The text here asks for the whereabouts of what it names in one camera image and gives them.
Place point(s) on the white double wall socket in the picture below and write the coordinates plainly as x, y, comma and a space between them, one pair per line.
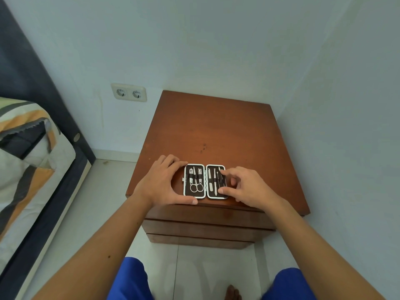
128, 93

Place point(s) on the dark blue bed frame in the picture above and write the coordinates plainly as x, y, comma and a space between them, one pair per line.
47, 228

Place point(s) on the person's bare foot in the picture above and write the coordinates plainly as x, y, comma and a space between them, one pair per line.
233, 293

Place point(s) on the brown wooden drawer front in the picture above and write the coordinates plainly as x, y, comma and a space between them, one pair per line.
200, 242
203, 231
212, 217

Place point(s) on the steel nail clipper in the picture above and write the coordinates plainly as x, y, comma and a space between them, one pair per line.
200, 173
191, 173

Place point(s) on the small steel scissors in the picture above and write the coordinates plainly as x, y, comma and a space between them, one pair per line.
197, 185

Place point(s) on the person's right forearm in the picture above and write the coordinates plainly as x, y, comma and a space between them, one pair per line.
312, 249

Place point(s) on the steel nail file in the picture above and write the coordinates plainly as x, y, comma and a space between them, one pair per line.
211, 181

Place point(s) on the person's left forearm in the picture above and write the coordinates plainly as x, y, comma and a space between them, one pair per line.
103, 249

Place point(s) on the blue shorts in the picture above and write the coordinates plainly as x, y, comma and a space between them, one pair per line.
131, 281

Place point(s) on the striped orange grey bedsheet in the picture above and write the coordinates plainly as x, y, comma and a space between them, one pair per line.
28, 196

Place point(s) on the black manicure set case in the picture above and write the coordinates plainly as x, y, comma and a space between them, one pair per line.
206, 184

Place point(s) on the person's right hand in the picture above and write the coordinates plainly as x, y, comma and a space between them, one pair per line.
253, 190

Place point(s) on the striped orange grey pillow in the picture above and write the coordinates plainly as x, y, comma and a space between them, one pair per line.
28, 128

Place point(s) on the thin steel nail cleaner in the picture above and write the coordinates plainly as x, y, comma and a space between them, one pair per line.
220, 181

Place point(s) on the steel cuticle pusher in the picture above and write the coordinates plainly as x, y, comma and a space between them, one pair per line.
216, 185

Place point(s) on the person's right thumb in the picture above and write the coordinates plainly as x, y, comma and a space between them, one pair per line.
226, 191

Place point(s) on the person's left hand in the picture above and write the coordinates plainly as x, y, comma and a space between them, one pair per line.
156, 184

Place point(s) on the round beige cap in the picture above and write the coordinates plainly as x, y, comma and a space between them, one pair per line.
76, 137

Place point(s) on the dark blue headboard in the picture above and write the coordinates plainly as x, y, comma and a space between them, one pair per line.
34, 78

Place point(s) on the brown wooden nightstand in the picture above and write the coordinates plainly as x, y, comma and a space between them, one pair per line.
212, 131

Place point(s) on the person's left thumb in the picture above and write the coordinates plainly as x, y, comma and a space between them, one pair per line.
184, 200

